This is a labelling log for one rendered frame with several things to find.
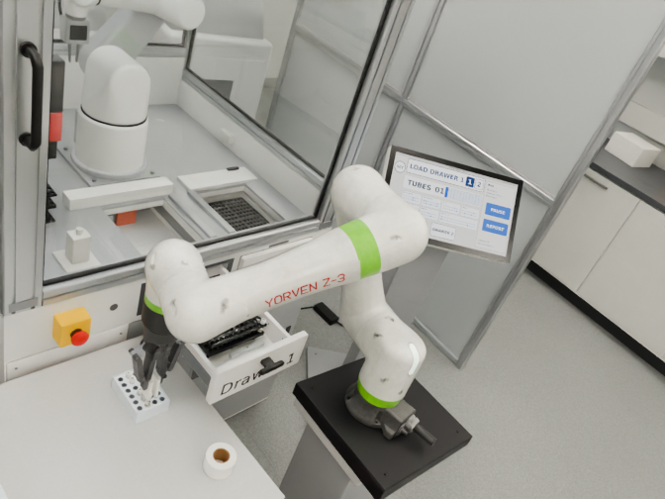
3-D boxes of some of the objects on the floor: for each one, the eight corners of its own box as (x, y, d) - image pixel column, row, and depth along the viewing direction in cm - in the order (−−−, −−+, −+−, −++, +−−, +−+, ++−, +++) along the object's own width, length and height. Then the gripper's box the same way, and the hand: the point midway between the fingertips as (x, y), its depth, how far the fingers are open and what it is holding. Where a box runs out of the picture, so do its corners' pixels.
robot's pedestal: (350, 571, 200) (438, 437, 159) (281, 623, 180) (361, 483, 140) (301, 500, 216) (369, 360, 175) (233, 540, 197) (291, 392, 156)
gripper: (141, 343, 114) (128, 419, 126) (202, 322, 123) (184, 395, 136) (123, 318, 117) (112, 394, 130) (184, 300, 127) (167, 373, 140)
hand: (150, 385), depth 131 cm, fingers closed, pressing on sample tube
